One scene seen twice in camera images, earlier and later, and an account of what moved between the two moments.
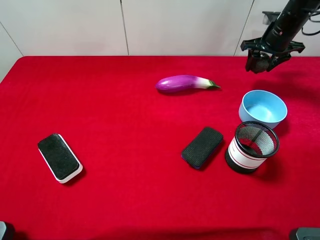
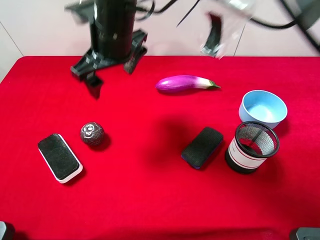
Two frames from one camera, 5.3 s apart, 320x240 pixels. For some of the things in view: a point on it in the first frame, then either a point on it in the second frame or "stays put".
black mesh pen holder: (252, 144) stays put
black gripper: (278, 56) → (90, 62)
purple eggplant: (181, 83) stays put
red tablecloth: (129, 138) stays put
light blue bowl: (264, 106) stays put
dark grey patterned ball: (262, 64) → (92, 133)
